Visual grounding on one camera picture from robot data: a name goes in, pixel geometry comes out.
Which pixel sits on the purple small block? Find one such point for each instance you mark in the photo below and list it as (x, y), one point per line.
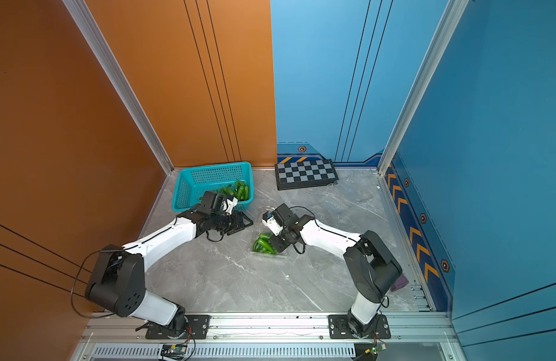
(400, 283)

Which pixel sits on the green circuit board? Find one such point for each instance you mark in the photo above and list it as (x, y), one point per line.
(173, 352)
(374, 350)

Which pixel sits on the clear clamshell container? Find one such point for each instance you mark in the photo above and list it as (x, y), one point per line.
(277, 243)

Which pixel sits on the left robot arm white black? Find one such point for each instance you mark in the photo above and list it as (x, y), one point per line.
(117, 282)

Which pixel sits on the right green circuit board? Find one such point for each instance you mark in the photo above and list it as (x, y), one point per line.
(374, 350)

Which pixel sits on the green peppers bunch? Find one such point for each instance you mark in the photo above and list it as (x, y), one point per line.
(238, 189)
(262, 245)

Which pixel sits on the teal plastic basket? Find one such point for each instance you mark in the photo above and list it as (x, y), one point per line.
(192, 183)

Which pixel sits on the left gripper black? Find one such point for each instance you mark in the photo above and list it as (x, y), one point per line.
(239, 221)

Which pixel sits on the white vent grille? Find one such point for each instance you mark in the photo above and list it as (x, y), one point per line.
(226, 351)

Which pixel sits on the aluminium front rail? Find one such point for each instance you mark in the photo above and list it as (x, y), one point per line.
(279, 327)

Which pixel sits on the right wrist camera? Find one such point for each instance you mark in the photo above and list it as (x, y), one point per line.
(279, 219)

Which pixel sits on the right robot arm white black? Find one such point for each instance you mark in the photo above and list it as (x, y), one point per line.
(372, 266)

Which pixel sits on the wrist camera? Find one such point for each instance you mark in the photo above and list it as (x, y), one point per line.
(279, 219)
(217, 203)

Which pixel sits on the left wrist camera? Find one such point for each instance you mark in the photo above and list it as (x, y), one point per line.
(217, 203)

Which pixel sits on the black white checkerboard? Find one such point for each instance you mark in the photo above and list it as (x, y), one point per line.
(312, 173)

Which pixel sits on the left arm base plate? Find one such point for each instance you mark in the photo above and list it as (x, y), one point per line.
(193, 326)

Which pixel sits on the left green circuit board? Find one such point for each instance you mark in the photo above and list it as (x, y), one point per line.
(173, 352)

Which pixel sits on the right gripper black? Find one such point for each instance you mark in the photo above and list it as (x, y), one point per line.
(278, 246)

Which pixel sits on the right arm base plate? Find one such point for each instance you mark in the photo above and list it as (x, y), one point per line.
(346, 326)

